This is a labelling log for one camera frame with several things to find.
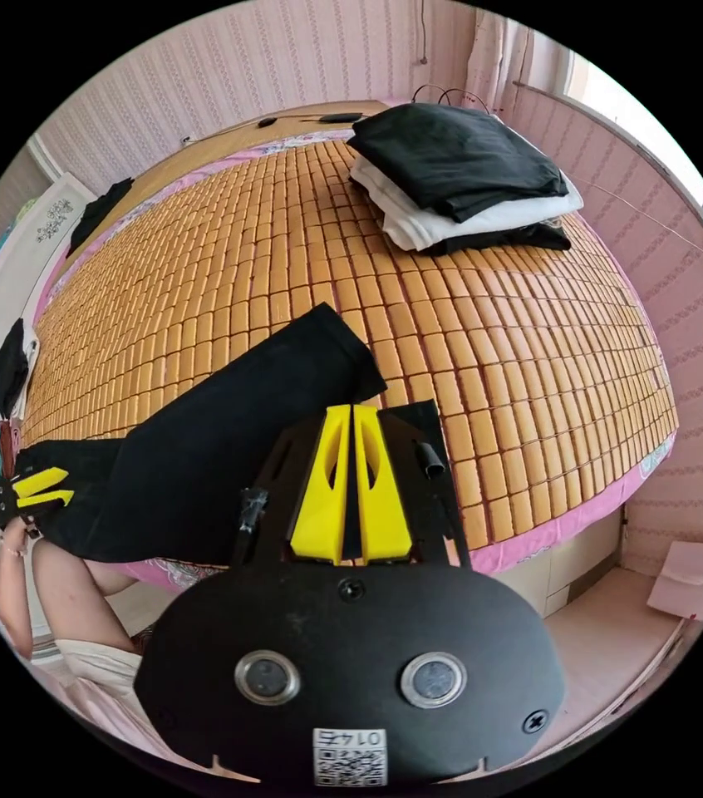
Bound bed with woven mat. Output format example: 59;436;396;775
17;98;681;599

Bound black garment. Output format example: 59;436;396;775
66;178;135;258

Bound black and white pile of clothes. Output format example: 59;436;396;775
346;101;585;258

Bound pink curtain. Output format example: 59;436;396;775
468;11;537;120

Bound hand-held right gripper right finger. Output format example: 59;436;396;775
353;403;415;562

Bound window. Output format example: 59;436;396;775
560;48;703;285

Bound person's left forearm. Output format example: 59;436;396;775
0;551;36;663

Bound black pants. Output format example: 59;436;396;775
14;303;452;566

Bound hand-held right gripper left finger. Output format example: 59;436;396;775
291;403;351;565

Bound pink flat carton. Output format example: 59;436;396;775
646;538;703;619

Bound black cable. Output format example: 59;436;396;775
412;83;507;117

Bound person's left hand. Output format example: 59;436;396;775
0;520;45;557

